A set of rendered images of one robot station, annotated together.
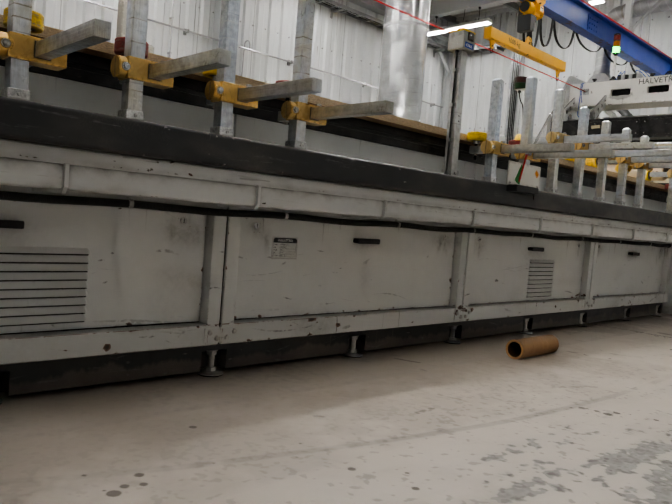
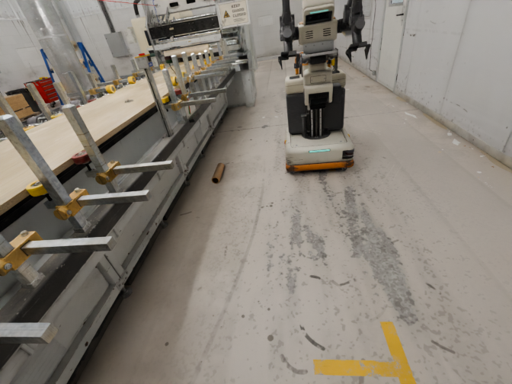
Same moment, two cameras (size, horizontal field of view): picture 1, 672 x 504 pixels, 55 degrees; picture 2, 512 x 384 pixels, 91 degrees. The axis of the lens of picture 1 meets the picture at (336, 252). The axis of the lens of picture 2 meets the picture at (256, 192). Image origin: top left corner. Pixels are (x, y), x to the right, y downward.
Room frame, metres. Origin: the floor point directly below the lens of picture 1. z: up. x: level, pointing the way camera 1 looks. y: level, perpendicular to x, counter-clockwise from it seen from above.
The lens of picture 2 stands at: (0.58, 0.23, 1.29)
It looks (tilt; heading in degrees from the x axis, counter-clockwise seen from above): 34 degrees down; 324
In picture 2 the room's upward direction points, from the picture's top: 10 degrees counter-clockwise
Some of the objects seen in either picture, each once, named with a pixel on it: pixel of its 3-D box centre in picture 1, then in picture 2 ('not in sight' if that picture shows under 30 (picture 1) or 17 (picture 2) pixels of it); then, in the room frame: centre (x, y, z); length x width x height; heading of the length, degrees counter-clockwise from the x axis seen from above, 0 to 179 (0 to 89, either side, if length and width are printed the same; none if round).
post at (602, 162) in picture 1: (602, 168); (206, 77); (3.23, -1.30, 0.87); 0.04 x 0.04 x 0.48; 44
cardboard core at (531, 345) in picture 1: (533, 346); (218, 172); (2.68, -0.86, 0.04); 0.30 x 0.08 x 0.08; 134
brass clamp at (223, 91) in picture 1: (231, 95); (72, 203); (1.68, 0.30, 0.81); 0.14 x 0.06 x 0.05; 134
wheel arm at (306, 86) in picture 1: (259, 94); (97, 200); (1.62, 0.22, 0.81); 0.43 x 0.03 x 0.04; 44
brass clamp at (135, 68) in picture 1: (142, 72); (16, 252); (1.51, 0.48, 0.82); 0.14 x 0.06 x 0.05; 134
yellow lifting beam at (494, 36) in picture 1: (528, 50); not in sight; (7.61, -2.06, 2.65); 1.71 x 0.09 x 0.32; 134
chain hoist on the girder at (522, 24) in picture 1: (530, 24); not in sight; (7.61, -2.06, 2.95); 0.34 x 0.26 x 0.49; 134
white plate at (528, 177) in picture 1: (524, 175); (190, 108); (2.67, -0.75, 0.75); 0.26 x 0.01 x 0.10; 134
